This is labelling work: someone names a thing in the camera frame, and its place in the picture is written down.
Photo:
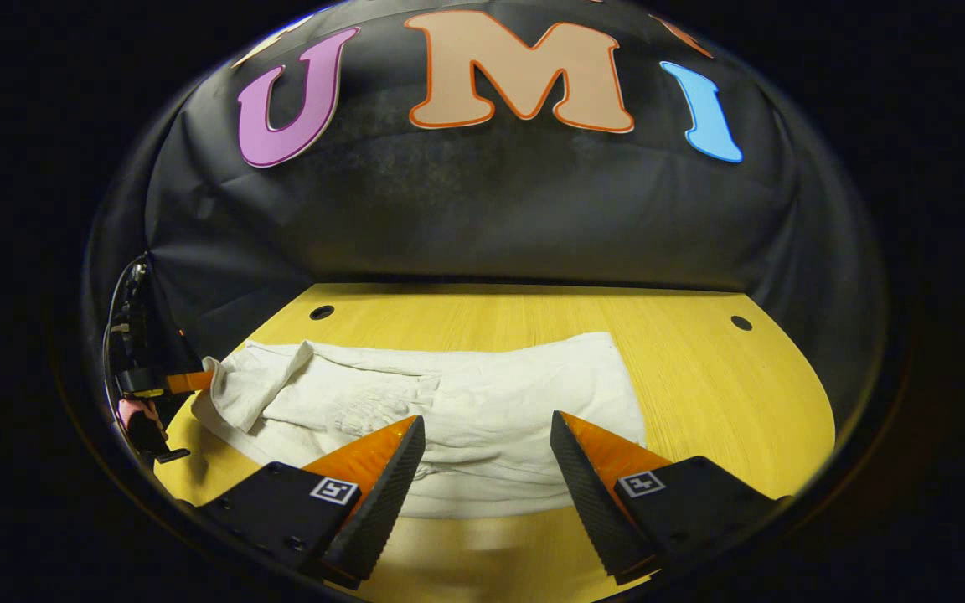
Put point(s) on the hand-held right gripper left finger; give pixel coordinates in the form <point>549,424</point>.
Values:
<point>386,494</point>

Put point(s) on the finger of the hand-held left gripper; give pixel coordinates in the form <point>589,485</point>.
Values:
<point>189,382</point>

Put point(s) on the black backdrop cloth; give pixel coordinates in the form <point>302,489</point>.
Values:
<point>491,209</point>

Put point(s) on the white jeans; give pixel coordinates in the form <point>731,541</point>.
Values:
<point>482,419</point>

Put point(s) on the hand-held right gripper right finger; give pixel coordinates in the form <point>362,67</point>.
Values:
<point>587,494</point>

